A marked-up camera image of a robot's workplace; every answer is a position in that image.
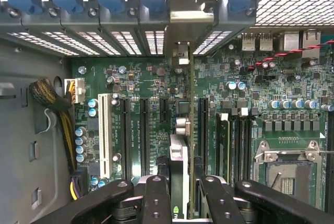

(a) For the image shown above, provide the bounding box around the yellow black sleeved power cable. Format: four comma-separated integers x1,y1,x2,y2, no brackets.
28,77,78,174

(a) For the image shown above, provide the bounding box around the silver rear port block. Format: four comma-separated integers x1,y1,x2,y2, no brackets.
282,31,301,52

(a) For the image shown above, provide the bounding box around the open black PC case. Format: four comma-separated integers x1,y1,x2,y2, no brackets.
0,0,334,224

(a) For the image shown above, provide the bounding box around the black power connector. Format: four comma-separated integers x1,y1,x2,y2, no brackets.
69,167,89,201

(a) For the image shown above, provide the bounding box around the white expansion slot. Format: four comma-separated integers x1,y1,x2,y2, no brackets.
97,92,113,180

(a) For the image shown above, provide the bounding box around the green motherboard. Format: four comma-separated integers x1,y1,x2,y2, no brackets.
69,32,334,210

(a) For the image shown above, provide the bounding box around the silver ethernet port block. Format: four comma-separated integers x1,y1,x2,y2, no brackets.
302,30,322,60

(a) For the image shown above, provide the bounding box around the red black twisted wire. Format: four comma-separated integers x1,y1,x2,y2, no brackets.
247,39,334,71

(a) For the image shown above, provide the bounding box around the silver USB port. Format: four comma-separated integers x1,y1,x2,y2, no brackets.
259,32,274,52
241,32,257,52

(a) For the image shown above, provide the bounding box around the CPU socket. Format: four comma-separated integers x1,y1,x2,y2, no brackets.
253,139,325,210

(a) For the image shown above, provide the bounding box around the black RAM slot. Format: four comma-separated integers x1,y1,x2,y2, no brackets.
231,115,241,183
240,115,253,183
325,109,334,210

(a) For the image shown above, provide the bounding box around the long black expansion slot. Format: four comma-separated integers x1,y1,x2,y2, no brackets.
119,97,132,181
139,97,151,177

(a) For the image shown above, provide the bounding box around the white power connector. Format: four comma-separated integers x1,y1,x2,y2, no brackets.
63,77,86,105

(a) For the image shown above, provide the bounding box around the short black expansion slot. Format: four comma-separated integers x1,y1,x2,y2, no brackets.
159,97,171,123

